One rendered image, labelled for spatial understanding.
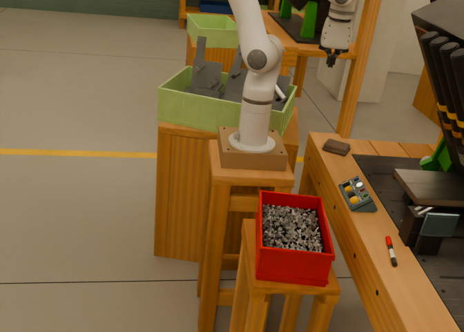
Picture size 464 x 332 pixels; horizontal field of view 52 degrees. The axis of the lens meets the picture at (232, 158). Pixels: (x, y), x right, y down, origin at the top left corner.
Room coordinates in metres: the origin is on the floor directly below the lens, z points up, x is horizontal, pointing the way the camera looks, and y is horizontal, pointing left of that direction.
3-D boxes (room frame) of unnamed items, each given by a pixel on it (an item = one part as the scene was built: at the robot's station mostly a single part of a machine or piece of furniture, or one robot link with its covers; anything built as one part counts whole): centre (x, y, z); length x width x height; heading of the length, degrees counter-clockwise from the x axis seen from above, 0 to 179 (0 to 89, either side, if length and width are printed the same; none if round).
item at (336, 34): (1.71, -0.32, 1.40); 0.10 x 0.07 x 0.11; 89
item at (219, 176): (1.75, -0.07, 0.83); 0.32 x 0.32 x 0.04; 8
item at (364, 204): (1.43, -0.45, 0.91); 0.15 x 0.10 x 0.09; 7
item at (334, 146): (1.81, -0.43, 0.91); 0.10 x 0.08 x 0.03; 65
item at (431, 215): (1.17, -0.62, 0.97); 0.10 x 0.02 x 0.14; 97
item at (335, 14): (1.71, -0.32, 1.46); 0.09 x 0.08 x 0.03; 89
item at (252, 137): (1.75, -0.07, 1.01); 0.19 x 0.19 x 0.18
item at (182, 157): (2.33, 0.02, 0.39); 0.68 x 0.52 x 0.79; 87
